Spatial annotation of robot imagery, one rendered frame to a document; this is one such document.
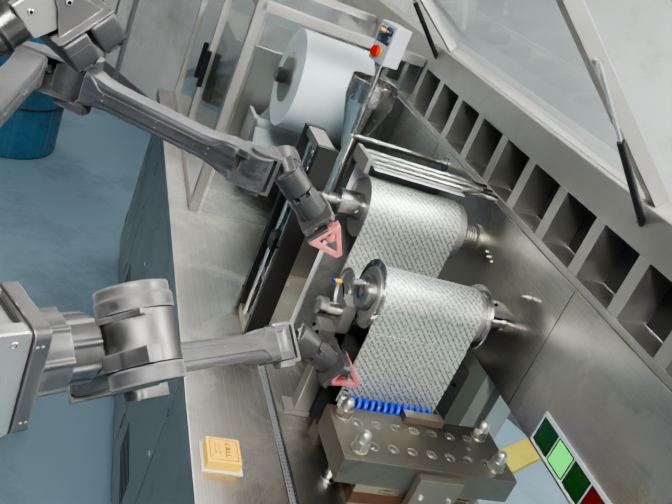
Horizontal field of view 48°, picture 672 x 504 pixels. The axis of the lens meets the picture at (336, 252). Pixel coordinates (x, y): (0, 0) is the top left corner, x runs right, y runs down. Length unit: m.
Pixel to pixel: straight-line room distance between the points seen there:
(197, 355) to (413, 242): 0.70
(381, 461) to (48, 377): 0.91
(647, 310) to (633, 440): 0.25
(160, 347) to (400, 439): 0.92
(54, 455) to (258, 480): 1.34
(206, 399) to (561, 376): 0.74
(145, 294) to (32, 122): 3.92
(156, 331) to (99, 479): 2.00
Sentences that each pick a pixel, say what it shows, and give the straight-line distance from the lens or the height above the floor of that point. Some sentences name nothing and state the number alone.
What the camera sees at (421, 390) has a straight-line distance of 1.71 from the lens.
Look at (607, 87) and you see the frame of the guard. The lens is 1.33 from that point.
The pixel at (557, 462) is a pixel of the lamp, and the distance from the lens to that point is 1.54.
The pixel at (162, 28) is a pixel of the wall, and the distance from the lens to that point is 6.19.
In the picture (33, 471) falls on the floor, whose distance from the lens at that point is 2.74.
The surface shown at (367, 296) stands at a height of 1.26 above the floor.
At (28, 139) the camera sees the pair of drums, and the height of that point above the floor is 0.13.
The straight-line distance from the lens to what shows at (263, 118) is 2.42.
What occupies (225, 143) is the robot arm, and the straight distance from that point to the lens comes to 1.39.
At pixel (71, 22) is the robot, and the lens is 0.88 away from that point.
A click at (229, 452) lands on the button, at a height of 0.92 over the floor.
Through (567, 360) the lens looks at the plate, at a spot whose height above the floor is 1.33.
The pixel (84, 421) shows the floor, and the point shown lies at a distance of 2.95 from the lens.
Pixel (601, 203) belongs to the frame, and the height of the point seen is 1.60.
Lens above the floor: 1.92
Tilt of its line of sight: 23 degrees down
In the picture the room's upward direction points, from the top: 23 degrees clockwise
